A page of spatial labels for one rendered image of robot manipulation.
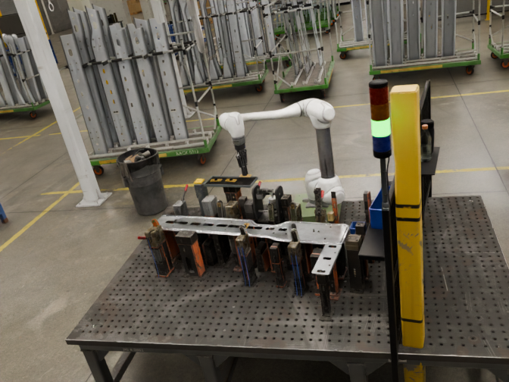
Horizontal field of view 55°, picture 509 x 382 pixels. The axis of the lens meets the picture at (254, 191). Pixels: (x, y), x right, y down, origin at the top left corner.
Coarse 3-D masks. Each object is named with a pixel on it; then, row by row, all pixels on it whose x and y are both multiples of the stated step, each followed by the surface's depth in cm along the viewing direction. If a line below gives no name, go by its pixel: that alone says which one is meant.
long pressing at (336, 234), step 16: (160, 224) 339; (176, 224) 335; (224, 224) 324; (240, 224) 320; (256, 224) 316; (288, 224) 310; (304, 224) 306; (320, 224) 303; (336, 224) 299; (288, 240) 293; (304, 240) 290; (320, 240) 287; (336, 240) 284
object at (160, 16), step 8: (152, 0) 850; (160, 0) 855; (152, 8) 857; (160, 8) 854; (160, 16) 860; (168, 32) 877; (176, 64) 909; (176, 72) 907; (184, 96) 936; (184, 104) 935; (184, 112) 937; (192, 112) 954
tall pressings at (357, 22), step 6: (354, 0) 1130; (360, 0) 1119; (366, 0) 1122; (402, 0) 1076; (354, 6) 1135; (360, 6) 1126; (366, 6) 1124; (402, 6) 1081; (354, 12) 1140; (360, 12) 1136; (366, 12) 1128; (402, 12) 1086; (354, 18) 1145; (360, 18) 1142; (366, 18) 1132; (354, 24) 1147; (360, 24) 1148; (354, 30) 1149; (360, 30) 1153; (354, 36) 1154; (360, 36) 1159
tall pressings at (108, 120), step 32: (96, 32) 678; (128, 32) 675; (160, 32) 664; (96, 64) 701; (128, 64) 689; (160, 64) 682; (96, 96) 713; (128, 96) 707; (160, 96) 707; (96, 128) 708; (128, 128) 733; (160, 128) 721
